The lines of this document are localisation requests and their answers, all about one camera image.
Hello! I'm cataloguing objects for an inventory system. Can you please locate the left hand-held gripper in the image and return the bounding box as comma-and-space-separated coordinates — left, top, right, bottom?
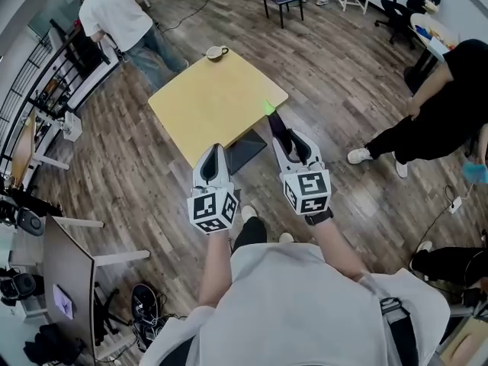
186, 143, 240, 236

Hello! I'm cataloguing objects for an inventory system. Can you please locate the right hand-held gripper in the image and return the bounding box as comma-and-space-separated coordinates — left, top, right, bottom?
271, 127, 332, 217

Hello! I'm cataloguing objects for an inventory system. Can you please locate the person's right forearm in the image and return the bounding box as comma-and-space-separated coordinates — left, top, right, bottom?
307, 217, 369, 281

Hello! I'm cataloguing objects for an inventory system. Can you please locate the person's left forearm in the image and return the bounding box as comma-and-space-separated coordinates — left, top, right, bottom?
197, 229, 234, 309

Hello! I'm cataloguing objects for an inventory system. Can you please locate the yellow square wooden table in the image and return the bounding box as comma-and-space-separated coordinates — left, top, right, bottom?
147, 50, 290, 170

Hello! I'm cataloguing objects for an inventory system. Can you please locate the dark table base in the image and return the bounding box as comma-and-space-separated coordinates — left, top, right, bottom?
225, 127, 268, 175

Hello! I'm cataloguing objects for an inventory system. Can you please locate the person's black trouser leg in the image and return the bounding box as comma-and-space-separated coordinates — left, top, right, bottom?
232, 216, 268, 255

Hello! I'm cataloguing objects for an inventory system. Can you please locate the white box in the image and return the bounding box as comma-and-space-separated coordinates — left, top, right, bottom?
63, 111, 83, 141

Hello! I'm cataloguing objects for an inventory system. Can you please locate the black equipment pack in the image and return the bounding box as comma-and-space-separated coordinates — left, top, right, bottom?
130, 283, 169, 354

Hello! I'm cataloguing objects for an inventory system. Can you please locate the person's white shirt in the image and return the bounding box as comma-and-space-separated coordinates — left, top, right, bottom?
139, 242, 451, 366

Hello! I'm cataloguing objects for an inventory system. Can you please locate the black office chair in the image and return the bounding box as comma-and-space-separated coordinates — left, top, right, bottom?
374, 0, 443, 51

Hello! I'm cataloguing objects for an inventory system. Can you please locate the grey desk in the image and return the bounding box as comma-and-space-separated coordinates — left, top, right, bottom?
42, 214, 152, 361

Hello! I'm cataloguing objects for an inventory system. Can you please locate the white round table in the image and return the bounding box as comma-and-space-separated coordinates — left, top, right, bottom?
403, 11, 464, 95

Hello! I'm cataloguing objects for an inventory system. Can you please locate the black speaker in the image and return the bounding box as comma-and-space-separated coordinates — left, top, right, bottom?
17, 207, 47, 239

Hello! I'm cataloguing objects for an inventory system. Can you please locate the wooden desk with white legs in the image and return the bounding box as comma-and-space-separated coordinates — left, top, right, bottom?
10, 108, 72, 190

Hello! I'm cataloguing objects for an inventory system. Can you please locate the purple notebook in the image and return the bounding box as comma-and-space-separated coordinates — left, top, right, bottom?
51, 282, 76, 320

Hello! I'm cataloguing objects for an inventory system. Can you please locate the black metal railing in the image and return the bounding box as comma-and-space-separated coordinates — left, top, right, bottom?
0, 23, 111, 171

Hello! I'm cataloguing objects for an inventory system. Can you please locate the black bag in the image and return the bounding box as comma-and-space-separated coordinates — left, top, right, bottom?
23, 323, 87, 366

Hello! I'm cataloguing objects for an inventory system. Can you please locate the cardboard box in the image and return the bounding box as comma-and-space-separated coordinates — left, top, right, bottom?
438, 314, 488, 366

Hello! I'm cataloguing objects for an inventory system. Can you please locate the black wrist strap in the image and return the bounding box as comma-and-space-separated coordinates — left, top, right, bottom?
303, 207, 335, 227

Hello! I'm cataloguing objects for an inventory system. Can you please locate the black backpack strap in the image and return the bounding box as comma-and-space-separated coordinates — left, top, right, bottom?
379, 297, 425, 366

